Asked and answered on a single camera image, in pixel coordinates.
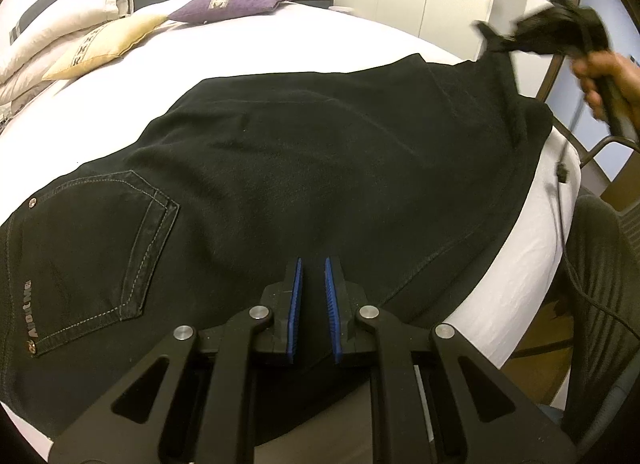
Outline white pillow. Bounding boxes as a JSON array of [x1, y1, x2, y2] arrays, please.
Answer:
[[0, 62, 53, 119], [0, 0, 134, 86]]

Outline black pants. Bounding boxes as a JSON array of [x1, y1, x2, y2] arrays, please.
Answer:
[[0, 52, 554, 451]]

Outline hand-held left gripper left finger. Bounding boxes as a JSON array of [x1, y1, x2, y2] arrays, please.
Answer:
[[47, 257, 306, 464]]

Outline white bed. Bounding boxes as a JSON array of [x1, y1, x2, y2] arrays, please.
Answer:
[[0, 0, 568, 457]]

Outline yellow cushion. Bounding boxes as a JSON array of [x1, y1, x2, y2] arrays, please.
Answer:
[[42, 13, 169, 82]]

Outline person's right hand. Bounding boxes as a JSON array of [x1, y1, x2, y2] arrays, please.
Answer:
[[571, 51, 640, 120]]

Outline brown wooden furniture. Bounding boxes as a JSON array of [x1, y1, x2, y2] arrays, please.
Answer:
[[597, 154, 640, 217]]

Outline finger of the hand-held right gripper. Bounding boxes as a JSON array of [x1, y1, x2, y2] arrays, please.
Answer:
[[472, 18, 552, 56]]

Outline black mesh office chair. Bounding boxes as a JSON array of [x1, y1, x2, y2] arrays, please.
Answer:
[[559, 137, 640, 445]]

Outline purple cushion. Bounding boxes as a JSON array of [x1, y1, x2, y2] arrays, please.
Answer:
[[168, 0, 300, 25]]

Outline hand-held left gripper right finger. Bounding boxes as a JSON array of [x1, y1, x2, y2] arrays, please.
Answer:
[[324, 257, 581, 464]]

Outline black cable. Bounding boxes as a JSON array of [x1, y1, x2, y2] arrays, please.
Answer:
[[546, 89, 640, 331]]

